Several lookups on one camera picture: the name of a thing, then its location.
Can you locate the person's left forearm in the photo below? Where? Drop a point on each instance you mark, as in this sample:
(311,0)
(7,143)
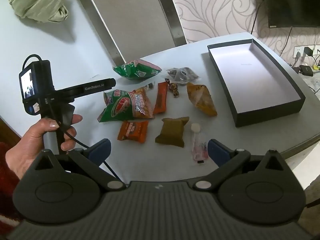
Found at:
(7,192)

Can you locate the person's left hand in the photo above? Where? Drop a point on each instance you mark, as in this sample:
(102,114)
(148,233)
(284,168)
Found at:
(27,147)

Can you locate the clear packet of dark seeds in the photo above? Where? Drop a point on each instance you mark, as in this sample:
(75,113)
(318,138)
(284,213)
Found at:
(185,73)

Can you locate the grey stone shelf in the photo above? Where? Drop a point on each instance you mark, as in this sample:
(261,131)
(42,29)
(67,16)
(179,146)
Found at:
(312,82)

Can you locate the pink candy tube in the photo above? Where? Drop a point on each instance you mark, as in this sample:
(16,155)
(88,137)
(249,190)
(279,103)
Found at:
(197,145)

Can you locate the grey chair with metal frame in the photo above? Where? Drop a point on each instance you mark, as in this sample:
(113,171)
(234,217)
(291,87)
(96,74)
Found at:
(130,17)

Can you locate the orange brown snack packet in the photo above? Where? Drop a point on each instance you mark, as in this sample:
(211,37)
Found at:
(132,131)

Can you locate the olive brown snack packet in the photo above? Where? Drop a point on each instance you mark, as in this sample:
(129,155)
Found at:
(171,132)

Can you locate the black charger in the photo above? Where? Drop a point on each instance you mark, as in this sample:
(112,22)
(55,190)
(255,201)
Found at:
(308,50)

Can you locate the green cloth bag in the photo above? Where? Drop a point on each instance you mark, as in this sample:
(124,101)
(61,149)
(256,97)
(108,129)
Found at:
(37,0)

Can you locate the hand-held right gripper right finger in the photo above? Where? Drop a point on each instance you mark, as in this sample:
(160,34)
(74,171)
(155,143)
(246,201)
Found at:
(217,152)

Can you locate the green prawn cracker packet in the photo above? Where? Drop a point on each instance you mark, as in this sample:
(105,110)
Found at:
(135,70)
(120,107)

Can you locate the black set-top box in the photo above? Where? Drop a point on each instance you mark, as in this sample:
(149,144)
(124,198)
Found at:
(306,70)

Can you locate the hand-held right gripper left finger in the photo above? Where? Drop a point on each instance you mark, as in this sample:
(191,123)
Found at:
(101,151)

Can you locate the white wall socket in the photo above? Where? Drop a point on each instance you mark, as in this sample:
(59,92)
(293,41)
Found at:
(297,50)

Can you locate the long orange snack bar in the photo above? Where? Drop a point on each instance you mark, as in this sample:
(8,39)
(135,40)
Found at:
(160,97)

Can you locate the black television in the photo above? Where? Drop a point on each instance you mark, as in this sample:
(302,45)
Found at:
(292,2)

